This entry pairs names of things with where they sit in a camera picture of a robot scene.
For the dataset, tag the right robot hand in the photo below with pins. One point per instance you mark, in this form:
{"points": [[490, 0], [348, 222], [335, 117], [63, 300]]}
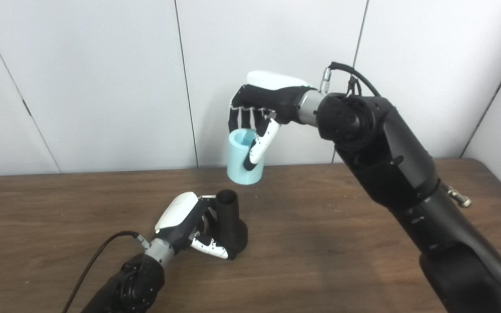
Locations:
{"points": [[276, 98]]}

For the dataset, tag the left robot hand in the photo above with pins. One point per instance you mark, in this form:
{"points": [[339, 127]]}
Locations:
{"points": [[176, 219]]}

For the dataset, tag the black nozzle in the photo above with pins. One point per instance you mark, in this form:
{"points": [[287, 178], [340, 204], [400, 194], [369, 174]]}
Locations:
{"points": [[231, 226]]}

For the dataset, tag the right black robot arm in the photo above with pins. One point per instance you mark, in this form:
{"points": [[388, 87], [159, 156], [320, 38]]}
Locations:
{"points": [[398, 174]]}

